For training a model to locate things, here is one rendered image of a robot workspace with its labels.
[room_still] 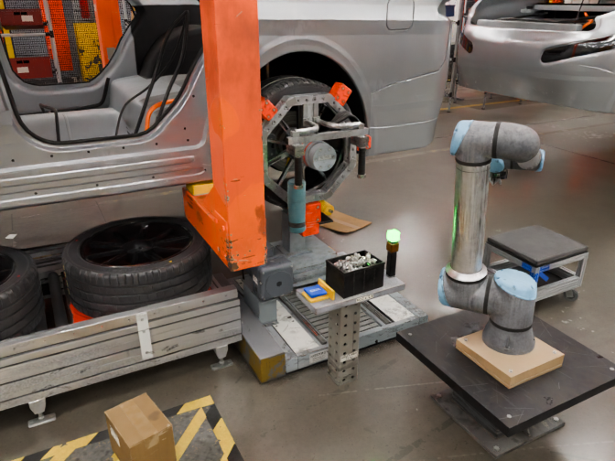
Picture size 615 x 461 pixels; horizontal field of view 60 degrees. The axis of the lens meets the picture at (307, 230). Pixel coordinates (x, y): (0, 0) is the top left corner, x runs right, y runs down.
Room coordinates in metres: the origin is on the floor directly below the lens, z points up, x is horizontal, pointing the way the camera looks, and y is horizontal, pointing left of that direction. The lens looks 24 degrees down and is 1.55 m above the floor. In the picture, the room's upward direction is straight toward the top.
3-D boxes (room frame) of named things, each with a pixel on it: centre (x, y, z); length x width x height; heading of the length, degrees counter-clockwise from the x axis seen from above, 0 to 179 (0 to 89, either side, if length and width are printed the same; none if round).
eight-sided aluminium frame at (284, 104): (2.60, 0.00, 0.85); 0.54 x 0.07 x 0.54; 118
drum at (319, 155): (2.53, -0.03, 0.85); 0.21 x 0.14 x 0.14; 28
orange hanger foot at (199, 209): (2.33, 0.43, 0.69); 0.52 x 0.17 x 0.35; 28
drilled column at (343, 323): (1.92, -0.15, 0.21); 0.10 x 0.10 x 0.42; 28
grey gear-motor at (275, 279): (2.37, 0.23, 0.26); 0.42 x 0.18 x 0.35; 28
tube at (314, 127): (2.44, 0.03, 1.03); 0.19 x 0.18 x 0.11; 28
